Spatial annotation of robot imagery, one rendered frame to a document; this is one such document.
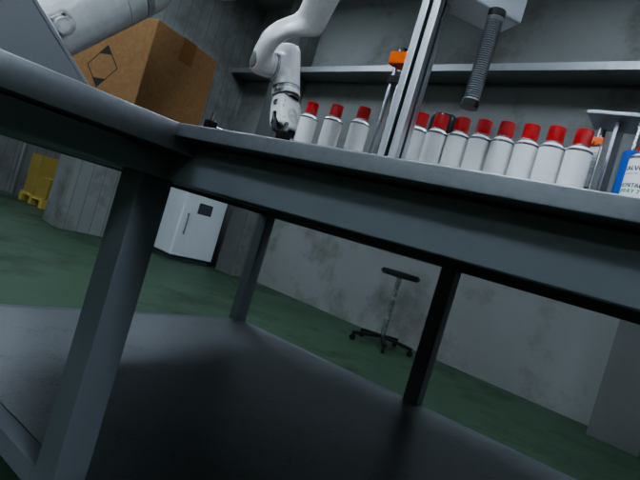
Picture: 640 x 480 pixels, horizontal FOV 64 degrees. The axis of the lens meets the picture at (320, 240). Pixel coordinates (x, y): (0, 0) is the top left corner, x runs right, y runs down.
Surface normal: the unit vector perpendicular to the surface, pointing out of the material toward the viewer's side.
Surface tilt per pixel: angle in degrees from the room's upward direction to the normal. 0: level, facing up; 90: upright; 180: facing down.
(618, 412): 90
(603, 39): 90
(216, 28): 90
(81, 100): 90
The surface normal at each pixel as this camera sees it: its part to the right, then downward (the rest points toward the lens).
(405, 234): -0.57, -0.16
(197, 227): 0.67, 0.21
